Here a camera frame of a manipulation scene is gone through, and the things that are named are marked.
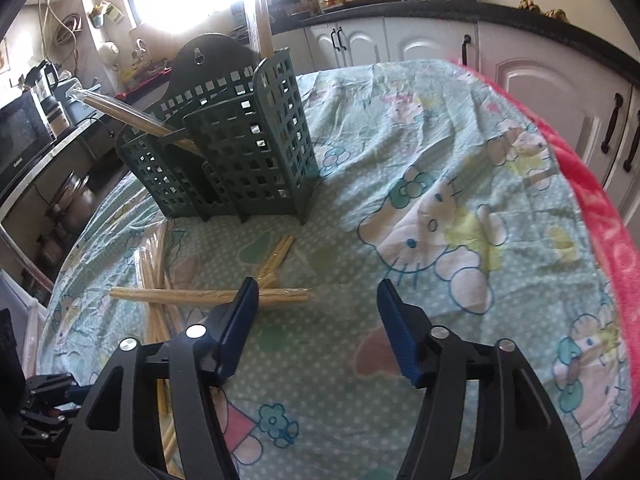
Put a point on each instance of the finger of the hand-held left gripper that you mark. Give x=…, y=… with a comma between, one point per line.
x=50, y=390
x=47, y=425

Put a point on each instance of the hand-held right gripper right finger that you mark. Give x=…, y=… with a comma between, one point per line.
x=400, y=330

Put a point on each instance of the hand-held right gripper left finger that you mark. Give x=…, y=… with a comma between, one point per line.
x=240, y=330

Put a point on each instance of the green plastic utensil holder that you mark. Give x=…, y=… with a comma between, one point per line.
x=260, y=160

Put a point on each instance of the cartoon printed bedsheet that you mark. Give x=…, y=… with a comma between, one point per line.
x=450, y=160

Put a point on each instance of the steel cooking pots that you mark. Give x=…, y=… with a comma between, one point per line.
x=72, y=197

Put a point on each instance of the pink blanket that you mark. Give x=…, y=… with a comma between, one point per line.
x=590, y=200

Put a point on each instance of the black microwave oven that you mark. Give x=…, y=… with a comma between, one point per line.
x=20, y=145

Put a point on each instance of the glass jar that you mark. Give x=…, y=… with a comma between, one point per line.
x=57, y=117

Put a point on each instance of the light blue box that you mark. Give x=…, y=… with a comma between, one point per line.
x=80, y=105

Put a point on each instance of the black electric kettle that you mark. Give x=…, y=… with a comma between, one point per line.
x=42, y=77

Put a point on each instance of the brown knobbly produce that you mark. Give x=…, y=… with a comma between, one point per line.
x=555, y=15

